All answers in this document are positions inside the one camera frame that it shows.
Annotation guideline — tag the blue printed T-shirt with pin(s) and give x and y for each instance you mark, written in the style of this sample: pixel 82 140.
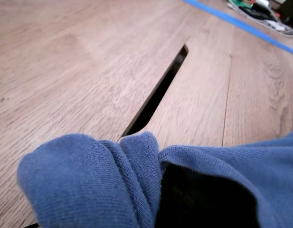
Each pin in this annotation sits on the blue printed T-shirt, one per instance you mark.
pixel 77 178

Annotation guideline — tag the long blue tape strip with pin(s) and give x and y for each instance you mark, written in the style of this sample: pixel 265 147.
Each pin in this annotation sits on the long blue tape strip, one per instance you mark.
pixel 243 23

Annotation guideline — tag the black gripper foam finger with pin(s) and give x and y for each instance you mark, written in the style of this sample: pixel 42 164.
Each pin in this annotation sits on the black gripper foam finger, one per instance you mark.
pixel 203 204

